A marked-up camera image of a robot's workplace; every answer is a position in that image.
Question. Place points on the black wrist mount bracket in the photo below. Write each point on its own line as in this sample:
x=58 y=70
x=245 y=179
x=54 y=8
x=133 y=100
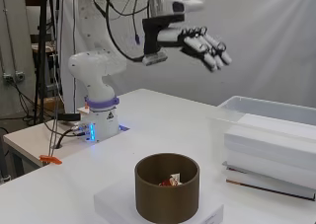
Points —
x=151 y=33

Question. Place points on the grey wall electrical box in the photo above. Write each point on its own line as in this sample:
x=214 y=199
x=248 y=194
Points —
x=15 y=77

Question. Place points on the orange clamp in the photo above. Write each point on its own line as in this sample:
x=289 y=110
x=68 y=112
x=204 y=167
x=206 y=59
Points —
x=50 y=159

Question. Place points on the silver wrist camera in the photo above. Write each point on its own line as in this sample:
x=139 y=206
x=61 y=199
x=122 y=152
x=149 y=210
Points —
x=154 y=58

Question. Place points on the clear plastic box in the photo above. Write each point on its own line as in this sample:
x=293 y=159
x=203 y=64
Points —
x=230 y=104

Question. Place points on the grey wall conduit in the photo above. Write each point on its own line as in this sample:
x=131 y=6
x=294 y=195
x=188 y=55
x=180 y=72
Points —
x=9 y=33

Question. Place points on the red snack packet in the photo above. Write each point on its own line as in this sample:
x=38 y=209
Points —
x=171 y=180

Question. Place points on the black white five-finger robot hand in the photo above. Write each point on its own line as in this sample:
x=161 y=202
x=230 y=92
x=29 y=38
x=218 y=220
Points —
x=200 y=46

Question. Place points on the white seven-joint robot arm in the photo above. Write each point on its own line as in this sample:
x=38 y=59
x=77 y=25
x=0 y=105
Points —
x=95 y=76

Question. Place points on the black power adapter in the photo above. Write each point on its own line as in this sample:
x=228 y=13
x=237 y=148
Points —
x=69 y=116

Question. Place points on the grey cover book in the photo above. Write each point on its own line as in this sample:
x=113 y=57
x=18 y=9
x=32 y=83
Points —
x=263 y=186

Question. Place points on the brown round tub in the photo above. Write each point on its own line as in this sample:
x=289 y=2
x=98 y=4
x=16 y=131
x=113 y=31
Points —
x=166 y=201

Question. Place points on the brown cardboard box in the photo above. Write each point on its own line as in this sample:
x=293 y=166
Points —
x=52 y=104

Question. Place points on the white hanging sheet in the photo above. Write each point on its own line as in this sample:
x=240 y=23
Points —
x=270 y=36

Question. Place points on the black tripod stand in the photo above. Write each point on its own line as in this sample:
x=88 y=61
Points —
x=42 y=53

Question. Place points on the beige side table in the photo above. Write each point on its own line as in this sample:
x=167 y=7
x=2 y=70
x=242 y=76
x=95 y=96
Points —
x=29 y=141

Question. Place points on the white flat box stand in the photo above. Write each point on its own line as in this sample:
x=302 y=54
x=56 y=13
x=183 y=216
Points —
x=112 y=204

